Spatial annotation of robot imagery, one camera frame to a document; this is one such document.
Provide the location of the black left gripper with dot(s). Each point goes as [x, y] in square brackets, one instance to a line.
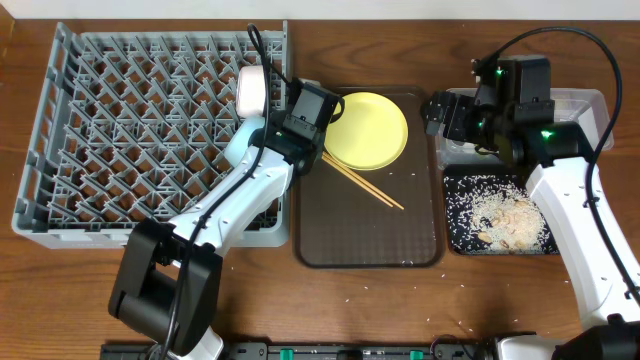
[333, 107]

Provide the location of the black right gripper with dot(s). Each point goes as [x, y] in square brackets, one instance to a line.
[440, 101]

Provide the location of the pink white bowl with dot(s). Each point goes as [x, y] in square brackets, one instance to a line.
[251, 91]

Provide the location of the yellow plate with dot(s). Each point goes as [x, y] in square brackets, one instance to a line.
[371, 133]

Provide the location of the wooden chopstick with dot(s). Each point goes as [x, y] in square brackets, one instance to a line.
[360, 187]
[358, 177]

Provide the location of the light blue bowl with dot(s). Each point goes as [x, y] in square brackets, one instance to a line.
[241, 140]

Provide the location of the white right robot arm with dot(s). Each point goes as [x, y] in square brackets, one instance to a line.
[512, 114]

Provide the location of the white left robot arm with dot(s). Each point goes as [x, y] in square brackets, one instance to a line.
[168, 281]

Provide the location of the black waste tray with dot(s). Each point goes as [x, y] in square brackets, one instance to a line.
[500, 215]

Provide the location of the clear plastic waste bin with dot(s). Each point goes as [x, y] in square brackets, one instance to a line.
[587, 107]

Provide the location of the rice and food scraps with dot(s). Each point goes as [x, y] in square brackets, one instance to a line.
[505, 217]

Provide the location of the dark brown serving tray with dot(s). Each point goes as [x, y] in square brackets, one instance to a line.
[339, 225]

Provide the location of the grey plastic dish rack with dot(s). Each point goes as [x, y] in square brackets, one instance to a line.
[129, 126]

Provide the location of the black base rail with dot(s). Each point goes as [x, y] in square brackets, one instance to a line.
[439, 351]

